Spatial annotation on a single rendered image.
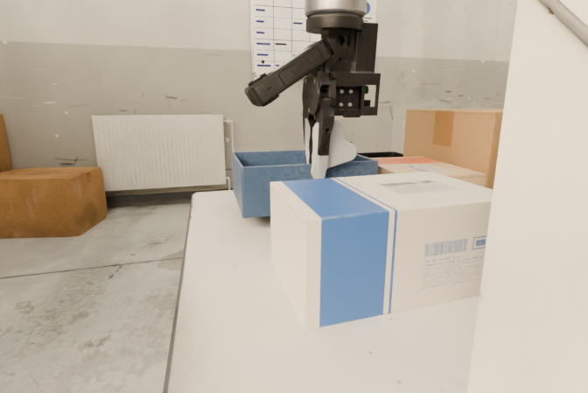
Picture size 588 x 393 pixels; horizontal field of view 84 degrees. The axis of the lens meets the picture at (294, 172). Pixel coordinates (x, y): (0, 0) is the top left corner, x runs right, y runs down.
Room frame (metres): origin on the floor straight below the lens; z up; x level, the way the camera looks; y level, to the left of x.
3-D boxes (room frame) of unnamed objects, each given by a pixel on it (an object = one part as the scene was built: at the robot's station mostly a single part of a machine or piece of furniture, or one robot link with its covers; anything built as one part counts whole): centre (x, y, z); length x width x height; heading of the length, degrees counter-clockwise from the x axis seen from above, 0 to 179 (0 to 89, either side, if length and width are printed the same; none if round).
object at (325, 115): (0.42, -0.04, 0.85); 0.05 x 0.02 x 0.09; 14
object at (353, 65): (0.44, -0.06, 0.91); 0.09 x 0.08 x 0.12; 104
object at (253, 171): (0.52, -0.01, 0.75); 0.20 x 0.15 x 0.07; 105
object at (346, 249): (0.31, -0.09, 0.75); 0.20 x 0.12 x 0.09; 106
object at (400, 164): (0.51, -0.19, 0.74); 0.16 x 0.12 x 0.07; 11
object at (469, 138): (0.64, -0.41, 0.78); 0.30 x 0.22 x 0.16; 106
